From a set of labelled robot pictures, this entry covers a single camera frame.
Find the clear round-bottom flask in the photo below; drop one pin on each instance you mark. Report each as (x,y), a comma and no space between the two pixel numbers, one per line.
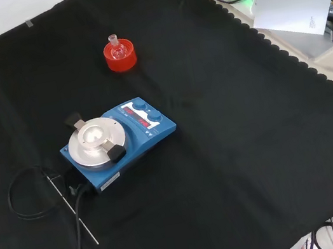
(118,53)

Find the blue-base heater with steel plate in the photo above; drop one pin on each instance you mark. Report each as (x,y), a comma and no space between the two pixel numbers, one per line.
(158,132)

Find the pale white board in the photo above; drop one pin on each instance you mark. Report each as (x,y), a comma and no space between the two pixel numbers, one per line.
(290,6)

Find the black scalloped bench cloth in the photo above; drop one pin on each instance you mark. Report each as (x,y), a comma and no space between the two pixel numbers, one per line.
(229,152)

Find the clear tape strip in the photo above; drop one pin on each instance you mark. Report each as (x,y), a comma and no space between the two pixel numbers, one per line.
(29,24)

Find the thin steel probe rod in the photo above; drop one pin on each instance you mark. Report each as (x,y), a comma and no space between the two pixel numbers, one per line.
(71,209)

